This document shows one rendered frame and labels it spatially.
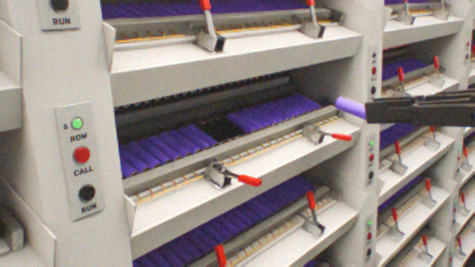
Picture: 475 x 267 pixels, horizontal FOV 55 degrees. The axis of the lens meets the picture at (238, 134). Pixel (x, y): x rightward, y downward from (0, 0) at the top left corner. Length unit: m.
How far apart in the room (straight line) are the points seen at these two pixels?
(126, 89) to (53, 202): 0.15
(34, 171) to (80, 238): 0.09
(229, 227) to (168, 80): 0.38
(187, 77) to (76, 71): 0.16
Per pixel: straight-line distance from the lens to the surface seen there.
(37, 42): 0.48
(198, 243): 0.82
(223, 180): 0.67
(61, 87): 0.49
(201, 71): 0.61
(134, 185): 0.61
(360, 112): 0.66
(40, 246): 0.53
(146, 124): 0.75
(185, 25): 0.67
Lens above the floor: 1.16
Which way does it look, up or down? 15 degrees down
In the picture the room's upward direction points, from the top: 3 degrees counter-clockwise
